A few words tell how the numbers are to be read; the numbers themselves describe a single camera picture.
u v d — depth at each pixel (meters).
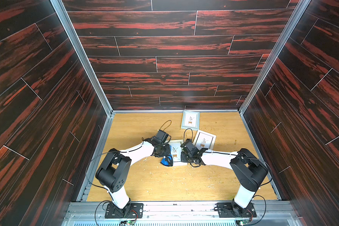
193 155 0.75
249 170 0.48
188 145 0.74
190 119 1.15
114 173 0.46
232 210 0.65
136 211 0.72
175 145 0.98
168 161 0.83
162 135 0.73
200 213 0.73
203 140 1.02
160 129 0.75
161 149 0.75
